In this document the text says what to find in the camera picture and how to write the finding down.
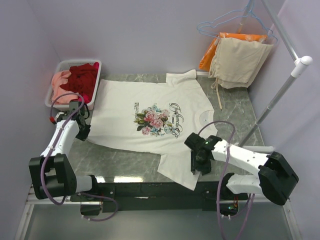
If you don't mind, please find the white floral print t-shirt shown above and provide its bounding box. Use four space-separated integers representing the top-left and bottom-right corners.
87 69 218 190

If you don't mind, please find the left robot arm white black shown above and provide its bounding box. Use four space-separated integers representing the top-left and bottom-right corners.
28 100 100 206

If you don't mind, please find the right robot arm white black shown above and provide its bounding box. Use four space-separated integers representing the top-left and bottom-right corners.
184 133 299 206

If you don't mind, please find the dark red garment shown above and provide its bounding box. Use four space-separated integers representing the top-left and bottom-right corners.
60 64 85 96

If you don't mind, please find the pink garment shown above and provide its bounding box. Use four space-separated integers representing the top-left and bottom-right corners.
51 70 80 105

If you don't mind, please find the white plastic laundry basket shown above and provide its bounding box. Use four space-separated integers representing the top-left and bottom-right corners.
44 59 103 112

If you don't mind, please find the orange hanging garment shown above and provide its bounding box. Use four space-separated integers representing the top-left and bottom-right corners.
198 32 268 72

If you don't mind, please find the beige hanging garment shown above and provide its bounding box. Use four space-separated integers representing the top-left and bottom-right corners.
208 37 273 108

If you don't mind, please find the silver white clothes rack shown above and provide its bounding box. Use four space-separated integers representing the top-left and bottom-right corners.
194 0 314 154

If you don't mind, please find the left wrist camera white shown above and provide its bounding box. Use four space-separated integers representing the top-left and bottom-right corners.
49 111 65 125

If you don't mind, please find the aluminium black mounting rail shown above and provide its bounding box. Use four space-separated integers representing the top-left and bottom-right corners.
25 181 291 217

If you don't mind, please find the blue wire hanger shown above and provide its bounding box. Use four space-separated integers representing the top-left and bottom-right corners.
196 0 254 37
247 7 279 45

